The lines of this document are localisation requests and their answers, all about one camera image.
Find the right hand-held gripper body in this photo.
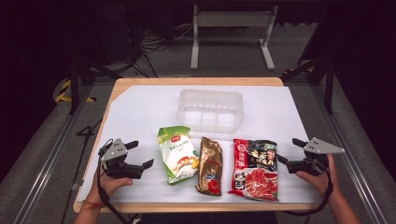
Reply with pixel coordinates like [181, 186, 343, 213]
[286, 136, 346, 175]

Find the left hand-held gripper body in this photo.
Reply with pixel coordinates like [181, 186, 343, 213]
[98, 138, 145, 180]

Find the red and black packet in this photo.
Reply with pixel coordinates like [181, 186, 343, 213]
[228, 138, 280, 203]

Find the green and white packet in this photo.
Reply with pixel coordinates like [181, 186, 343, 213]
[157, 125, 201, 187]

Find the gold foil packet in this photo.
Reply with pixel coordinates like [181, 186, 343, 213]
[195, 136, 224, 197]

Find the clear plastic container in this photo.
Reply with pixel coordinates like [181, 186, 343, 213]
[177, 89, 244, 135]

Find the person's left hand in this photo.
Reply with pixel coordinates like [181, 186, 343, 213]
[87, 167, 134, 204]

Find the person's right hand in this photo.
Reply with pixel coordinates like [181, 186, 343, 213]
[295, 154, 339, 200]

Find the white paper sheet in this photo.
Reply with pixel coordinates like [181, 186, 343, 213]
[76, 85, 323, 204]

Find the black metal stand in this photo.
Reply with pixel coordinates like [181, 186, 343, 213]
[66, 55, 123, 115]
[280, 55, 336, 115]

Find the aluminium floor rail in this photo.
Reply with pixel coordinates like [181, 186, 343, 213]
[12, 85, 94, 224]
[311, 85, 388, 224]

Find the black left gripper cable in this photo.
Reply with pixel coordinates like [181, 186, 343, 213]
[96, 139, 129, 224]

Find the red string bracelet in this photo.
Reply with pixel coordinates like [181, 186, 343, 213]
[82, 200, 106, 210]

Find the bundle of floor cables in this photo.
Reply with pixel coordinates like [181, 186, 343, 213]
[122, 22, 195, 78]

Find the white metal stand frame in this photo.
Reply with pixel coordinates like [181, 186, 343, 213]
[190, 4, 279, 71]

